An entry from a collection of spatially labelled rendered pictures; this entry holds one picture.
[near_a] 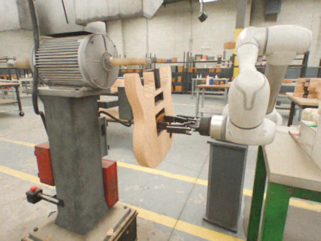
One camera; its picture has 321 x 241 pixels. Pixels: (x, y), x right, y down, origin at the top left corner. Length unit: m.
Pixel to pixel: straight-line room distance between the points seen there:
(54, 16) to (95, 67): 0.31
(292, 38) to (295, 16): 11.04
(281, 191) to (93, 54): 0.85
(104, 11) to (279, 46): 0.79
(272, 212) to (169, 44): 12.26
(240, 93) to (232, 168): 1.04
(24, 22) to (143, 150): 0.84
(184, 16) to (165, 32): 1.34
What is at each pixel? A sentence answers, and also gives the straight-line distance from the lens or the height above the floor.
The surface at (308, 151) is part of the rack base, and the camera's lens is 0.84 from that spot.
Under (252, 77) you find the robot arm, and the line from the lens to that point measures 0.60.
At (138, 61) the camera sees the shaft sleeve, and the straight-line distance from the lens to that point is 0.90.
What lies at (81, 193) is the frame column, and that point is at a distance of 1.24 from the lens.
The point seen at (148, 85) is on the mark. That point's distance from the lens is 0.77.
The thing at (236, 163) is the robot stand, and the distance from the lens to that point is 1.55.
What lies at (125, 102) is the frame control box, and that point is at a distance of 1.19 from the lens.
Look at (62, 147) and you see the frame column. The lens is 1.18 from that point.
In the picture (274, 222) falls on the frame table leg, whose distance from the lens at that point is 0.75.
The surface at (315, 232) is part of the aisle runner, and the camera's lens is 2.12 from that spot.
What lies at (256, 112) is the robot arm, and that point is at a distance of 0.62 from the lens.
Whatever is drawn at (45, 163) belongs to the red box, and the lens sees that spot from 1.34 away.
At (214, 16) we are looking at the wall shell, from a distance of 12.29.
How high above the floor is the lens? 1.21
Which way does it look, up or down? 14 degrees down
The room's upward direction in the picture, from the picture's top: straight up
